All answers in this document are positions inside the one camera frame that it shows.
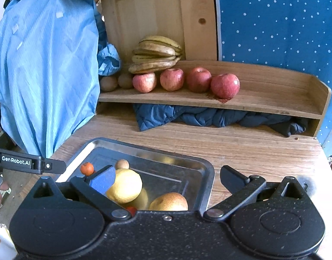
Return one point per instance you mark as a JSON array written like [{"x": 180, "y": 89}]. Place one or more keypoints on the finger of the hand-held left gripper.
[{"x": 56, "y": 166}]

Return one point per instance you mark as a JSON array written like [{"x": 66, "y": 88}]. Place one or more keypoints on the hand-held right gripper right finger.
[{"x": 232, "y": 179}]

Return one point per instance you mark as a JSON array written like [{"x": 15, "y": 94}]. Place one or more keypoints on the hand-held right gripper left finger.
[{"x": 102, "y": 181}]

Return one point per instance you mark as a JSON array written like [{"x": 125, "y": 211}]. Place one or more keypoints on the small orange tangerine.
[{"x": 86, "y": 169}]

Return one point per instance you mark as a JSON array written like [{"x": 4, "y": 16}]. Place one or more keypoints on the small brown round fruit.
[{"x": 122, "y": 164}]

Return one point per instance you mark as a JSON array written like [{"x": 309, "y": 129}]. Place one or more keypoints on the large yellow citrus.
[{"x": 128, "y": 185}]

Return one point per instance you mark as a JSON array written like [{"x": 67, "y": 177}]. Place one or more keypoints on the red cherry tomato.
[{"x": 132, "y": 210}]

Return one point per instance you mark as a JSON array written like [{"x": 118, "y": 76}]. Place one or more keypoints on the yellow green mango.
[{"x": 141, "y": 199}]

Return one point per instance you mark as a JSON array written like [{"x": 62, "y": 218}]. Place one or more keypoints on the metal tray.
[{"x": 160, "y": 168}]

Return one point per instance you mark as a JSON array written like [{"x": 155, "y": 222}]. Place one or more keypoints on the white and yellow box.
[{"x": 0, "y": 238}]

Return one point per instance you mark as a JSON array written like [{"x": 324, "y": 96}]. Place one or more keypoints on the dark blue quilted jacket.
[{"x": 160, "y": 116}]

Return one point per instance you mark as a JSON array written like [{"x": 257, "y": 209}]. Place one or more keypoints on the light blue garment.
[{"x": 46, "y": 73}]

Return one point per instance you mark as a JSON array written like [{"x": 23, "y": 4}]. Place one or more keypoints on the red apple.
[
  {"x": 144, "y": 82},
  {"x": 225, "y": 86},
  {"x": 198, "y": 80},
  {"x": 172, "y": 79}
]

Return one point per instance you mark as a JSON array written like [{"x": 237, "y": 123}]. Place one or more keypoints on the brown kiwi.
[
  {"x": 109, "y": 83},
  {"x": 125, "y": 80}
]

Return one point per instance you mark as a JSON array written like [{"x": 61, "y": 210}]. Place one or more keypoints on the wooden shelf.
[{"x": 277, "y": 86}]

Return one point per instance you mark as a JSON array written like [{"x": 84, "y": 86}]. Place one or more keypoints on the crumpled blue cloth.
[{"x": 109, "y": 59}]

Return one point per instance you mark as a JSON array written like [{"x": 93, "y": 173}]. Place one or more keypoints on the bunch of bananas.
[{"x": 155, "y": 51}]

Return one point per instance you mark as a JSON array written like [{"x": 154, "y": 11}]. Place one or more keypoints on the blue white-dotted board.
[{"x": 277, "y": 19}]

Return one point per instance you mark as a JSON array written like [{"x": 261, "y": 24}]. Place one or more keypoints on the wooden panel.
[{"x": 144, "y": 13}]

